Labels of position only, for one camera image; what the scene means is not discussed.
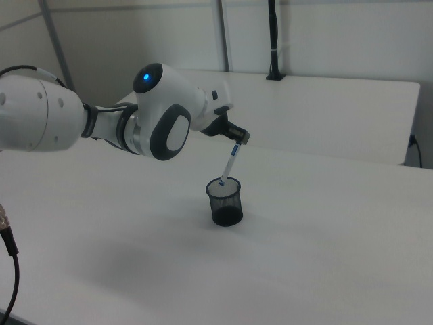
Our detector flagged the blue and white marker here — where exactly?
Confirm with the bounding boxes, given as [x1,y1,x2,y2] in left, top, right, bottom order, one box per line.
[219,143,242,187]

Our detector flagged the dark Franka gripper body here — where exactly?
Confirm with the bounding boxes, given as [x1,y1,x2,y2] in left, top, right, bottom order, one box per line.
[194,105,235,137]

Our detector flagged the black wall cable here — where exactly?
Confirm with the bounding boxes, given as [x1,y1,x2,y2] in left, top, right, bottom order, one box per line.
[408,133,424,169]

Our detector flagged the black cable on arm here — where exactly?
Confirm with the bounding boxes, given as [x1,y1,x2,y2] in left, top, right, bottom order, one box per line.
[0,64,76,92]

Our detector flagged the grey metal frame post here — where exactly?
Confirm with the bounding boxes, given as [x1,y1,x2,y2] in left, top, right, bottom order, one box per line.
[218,0,235,72]
[37,0,76,92]

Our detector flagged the black mesh pen cup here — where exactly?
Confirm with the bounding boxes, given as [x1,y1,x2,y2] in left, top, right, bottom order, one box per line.
[205,177,245,228]

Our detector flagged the black clamp pole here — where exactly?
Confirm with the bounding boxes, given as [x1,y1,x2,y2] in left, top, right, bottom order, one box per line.
[265,0,286,81]

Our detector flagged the black cable with metal plug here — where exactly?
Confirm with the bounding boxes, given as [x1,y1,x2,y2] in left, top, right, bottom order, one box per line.
[0,202,21,325]

